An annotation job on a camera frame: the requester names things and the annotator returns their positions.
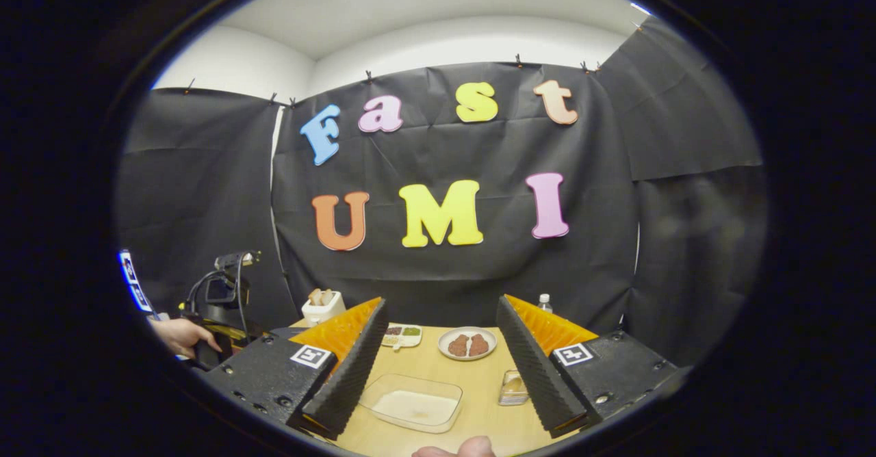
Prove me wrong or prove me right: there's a computer monitor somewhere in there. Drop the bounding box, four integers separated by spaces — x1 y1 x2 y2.
119 250 155 315

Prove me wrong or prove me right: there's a clear plastic tray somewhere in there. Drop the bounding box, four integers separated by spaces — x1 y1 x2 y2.
358 374 464 434

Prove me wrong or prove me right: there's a white round plate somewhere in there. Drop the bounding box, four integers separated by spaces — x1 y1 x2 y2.
438 326 498 361

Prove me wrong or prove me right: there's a black backdrop cloth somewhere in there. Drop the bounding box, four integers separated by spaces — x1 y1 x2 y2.
115 16 767 369

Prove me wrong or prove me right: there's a white divided bean dish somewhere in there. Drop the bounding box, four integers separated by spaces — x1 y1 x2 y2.
381 324 423 350

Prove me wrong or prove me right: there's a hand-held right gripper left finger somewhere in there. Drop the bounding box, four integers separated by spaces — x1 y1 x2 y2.
202 298 389 441

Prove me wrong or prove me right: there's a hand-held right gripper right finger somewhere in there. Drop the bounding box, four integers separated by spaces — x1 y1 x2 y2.
496 295 692 439

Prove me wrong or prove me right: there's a wire chopstick holder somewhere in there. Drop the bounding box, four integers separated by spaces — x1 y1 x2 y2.
498 369 529 406

